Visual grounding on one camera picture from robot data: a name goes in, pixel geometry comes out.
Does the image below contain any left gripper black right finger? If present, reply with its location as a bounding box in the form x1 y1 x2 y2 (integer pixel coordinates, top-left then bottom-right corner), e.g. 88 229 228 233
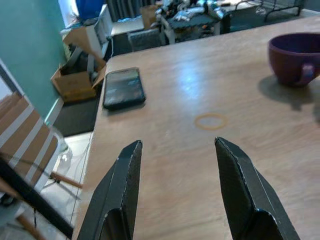
214 136 301 240

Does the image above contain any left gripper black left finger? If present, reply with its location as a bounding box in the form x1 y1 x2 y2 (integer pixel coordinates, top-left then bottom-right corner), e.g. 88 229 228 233
76 139 144 240

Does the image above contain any yellow rubber band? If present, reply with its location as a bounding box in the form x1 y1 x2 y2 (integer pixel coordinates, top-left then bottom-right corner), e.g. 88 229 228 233
194 112 229 131

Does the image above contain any black slanted table leg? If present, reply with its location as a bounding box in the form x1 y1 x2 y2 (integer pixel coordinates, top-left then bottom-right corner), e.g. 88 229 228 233
0 153 76 240

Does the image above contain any black floor mat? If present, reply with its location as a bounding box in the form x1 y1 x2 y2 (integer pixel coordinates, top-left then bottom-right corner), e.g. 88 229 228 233
52 98 101 138

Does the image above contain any black smartphone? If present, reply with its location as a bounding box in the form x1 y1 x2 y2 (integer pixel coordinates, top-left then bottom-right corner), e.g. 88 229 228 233
102 66 147 111

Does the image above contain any brown white striped chair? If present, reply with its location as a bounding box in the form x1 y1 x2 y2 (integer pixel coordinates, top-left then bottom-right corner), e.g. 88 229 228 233
0 91 84 191

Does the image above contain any open cardboard box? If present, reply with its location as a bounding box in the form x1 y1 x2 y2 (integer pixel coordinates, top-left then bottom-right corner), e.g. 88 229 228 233
49 63 107 104

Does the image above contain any purple mug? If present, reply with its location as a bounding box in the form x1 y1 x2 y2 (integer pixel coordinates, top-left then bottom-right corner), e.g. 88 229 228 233
267 32 320 88

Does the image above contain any large cardboard sheet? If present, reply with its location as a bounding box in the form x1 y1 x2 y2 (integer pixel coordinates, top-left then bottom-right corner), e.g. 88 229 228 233
62 25 106 66

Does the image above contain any cluttered grey workbench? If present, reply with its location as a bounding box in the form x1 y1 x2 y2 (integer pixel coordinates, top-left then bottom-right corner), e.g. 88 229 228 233
156 0 232 45

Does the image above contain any small closed cardboard box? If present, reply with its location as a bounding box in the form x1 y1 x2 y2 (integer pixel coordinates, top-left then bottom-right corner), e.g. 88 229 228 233
139 4 162 29

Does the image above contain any black metal rack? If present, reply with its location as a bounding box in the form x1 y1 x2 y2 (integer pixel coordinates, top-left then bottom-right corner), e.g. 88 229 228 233
264 0 304 23

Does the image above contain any blue barrel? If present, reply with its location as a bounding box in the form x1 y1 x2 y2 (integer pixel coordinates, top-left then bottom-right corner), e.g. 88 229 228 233
75 0 106 19

